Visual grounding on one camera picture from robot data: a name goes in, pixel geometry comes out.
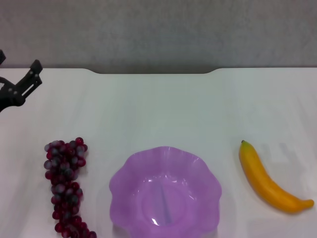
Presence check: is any purple wavy plastic plate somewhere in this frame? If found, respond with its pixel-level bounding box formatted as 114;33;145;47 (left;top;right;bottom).
108;145;222;238

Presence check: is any yellow plastic banana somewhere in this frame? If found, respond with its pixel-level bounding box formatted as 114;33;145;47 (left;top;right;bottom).
238;140;315;214

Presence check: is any dark red grape bunch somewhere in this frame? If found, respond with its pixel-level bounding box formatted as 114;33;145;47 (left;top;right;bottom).
44;137;98;238

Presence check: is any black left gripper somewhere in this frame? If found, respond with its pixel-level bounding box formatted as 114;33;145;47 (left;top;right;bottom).
0;49;44;113

